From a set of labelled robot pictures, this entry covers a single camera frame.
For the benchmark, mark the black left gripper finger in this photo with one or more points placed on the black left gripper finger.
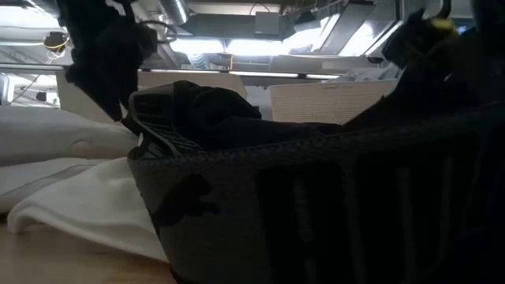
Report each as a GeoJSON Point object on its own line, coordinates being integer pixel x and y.
{"type": "Point", "coordinates": [128, 96]}
{"type": "Point", "coordinates": [104, 100]}

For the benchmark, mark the white shirt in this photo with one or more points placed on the white shirt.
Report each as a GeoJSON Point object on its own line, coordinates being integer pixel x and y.
{"type": "Point", "coordinates": [79, 197]}

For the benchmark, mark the black shorts with logo waistband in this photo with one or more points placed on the black shorts with logo waistband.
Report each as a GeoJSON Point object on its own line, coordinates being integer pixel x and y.
{"type": "Point", "coordinates": [236, 217]}

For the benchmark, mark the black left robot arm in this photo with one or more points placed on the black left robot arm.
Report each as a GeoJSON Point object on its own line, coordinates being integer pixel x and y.
{"type": "Point", "coordinates": [90, 10]}

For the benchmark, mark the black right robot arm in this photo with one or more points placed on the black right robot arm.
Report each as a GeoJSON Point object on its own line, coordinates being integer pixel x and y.
{"type": "Point", "coordinates": [489, 39]}

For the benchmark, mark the black ceiling box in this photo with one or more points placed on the black ceiling box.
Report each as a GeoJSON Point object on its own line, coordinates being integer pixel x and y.
{"type": "Point", "coordinates": [268, 24]}

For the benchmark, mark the silver ventilation duct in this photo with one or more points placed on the silver ventilation duct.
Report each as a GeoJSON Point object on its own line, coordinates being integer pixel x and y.
{"type": "Point", "coordinates": [175, 10]}

